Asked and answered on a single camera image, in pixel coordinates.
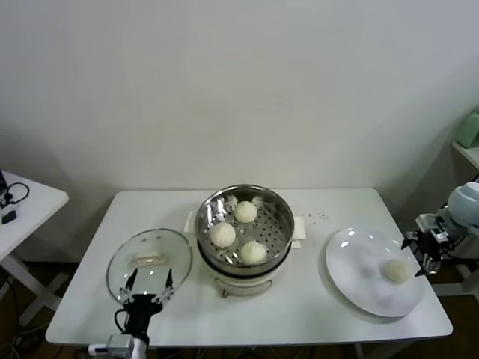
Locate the small black adapter block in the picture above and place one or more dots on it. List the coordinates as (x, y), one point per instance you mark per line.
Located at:
(9, 217)

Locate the large white round plate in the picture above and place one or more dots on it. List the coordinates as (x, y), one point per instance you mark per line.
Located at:
(351, 261)

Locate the white steamed baozi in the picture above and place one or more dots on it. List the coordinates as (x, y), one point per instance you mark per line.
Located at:
(394, 270)
(253, 253)
(223, 235)
(246, 212)

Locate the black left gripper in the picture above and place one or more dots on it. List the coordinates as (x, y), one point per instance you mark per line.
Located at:
(141, 314)

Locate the white shelf board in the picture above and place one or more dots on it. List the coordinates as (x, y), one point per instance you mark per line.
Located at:
(467, 150)

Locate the white electric cooker base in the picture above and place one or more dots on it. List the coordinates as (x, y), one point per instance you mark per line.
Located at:
(243, 284)

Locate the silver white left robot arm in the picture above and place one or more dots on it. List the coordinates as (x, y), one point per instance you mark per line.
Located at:
(141, 346)

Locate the small white side table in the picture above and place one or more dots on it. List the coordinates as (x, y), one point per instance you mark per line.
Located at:
(37, 209)

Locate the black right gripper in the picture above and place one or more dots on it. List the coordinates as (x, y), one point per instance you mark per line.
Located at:
(432, 248)

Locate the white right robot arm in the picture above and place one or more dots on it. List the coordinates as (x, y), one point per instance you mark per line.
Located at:
(466, 205)

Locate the round glass pot lid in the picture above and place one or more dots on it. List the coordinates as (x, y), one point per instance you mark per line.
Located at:
(149, 239)

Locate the mint green appliance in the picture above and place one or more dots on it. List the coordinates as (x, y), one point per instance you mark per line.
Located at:
(469, 129)

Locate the stainless steel steamer basket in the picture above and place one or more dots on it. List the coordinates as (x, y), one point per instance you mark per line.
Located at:
(277, 224)

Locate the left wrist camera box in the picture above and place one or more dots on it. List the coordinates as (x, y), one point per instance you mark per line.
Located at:
(119, 342)

